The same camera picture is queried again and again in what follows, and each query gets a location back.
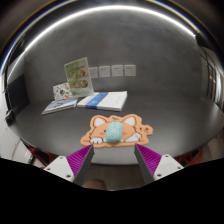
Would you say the black monitor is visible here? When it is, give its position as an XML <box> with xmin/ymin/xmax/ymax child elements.
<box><xmin>4</xmin><ymin>73</ymin><xmax>31</xmax><ymax>126</ymax></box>

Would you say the row of white wall sockets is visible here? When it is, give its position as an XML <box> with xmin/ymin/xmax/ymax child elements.
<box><xmin>88</xmin><ymin>64</ymin><xmax>137</xmax><ymax>79</ymax></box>

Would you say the grey striped cover book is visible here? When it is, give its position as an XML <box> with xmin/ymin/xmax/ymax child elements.
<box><xmin>41</xmin><ymin>97</ymin><xmax>79</xmax><ymax>116</ymax></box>

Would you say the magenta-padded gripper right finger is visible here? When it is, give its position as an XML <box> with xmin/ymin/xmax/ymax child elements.
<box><xmin>133</xmin><ymin>143</ymin><xmax>185</xmax><ymax>185</ymax></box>

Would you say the clear stand with green menu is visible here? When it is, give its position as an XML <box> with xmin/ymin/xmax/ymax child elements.
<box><xmin>63</xmin><ymin>56</ymin><xmax>95</xmax><ymax>99</ymax></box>

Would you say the white book with blue band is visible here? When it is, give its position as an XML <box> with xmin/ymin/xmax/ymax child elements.
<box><xmin>76</xmin><ymin>90</ymin><xmax>129</xmax><ymax>112</ymax></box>

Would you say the white card with colourful stickers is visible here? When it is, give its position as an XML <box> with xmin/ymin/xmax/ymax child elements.
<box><xmin>52</xmin><ymin>81</ymin><xmax>73</xmax><ymax>102</ymax></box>

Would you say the orange corgi-shaped mouse pad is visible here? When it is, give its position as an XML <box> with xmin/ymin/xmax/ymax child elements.
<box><xmin>80</xmin><ymin>113</ymin><xmax>154</xmax><ymax>148</ymax></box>

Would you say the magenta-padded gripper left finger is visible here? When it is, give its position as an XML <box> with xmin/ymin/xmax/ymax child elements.
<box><xmin>43</xmin><ymin>144</ymin><xmax>96</xmax><ymax>187</ymax></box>

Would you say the mint green computer mouse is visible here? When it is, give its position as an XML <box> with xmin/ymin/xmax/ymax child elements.
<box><xmin>105</xmin><ymin>121</ymin><xmax>124</xmax><ymax>144</ymax></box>

